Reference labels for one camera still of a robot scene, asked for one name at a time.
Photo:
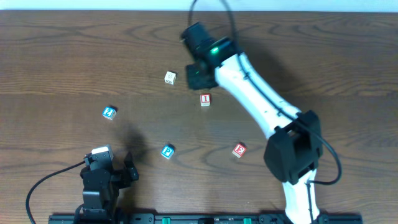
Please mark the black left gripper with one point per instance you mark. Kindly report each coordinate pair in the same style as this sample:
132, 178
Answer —
125, 173

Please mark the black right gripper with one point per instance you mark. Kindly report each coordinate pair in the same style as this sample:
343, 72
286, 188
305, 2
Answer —
201, 76

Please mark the red letter I block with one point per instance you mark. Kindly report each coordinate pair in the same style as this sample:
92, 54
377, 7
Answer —
205, 99

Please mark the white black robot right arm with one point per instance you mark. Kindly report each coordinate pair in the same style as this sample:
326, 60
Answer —
294, 142

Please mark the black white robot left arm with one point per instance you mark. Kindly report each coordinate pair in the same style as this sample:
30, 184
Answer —
101, 188

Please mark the plain white wooden block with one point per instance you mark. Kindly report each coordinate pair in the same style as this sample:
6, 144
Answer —
170, 77

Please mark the blue letter P block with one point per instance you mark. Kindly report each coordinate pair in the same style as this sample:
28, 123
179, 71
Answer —
167, 151

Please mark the blue number 2 block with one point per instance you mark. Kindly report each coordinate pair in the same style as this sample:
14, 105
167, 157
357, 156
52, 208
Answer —
109, 113

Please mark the red letter E block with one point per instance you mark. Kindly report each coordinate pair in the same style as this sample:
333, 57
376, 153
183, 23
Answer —
239, 150

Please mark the black mounting rail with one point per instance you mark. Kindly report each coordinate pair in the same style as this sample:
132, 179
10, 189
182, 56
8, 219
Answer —
148, 218

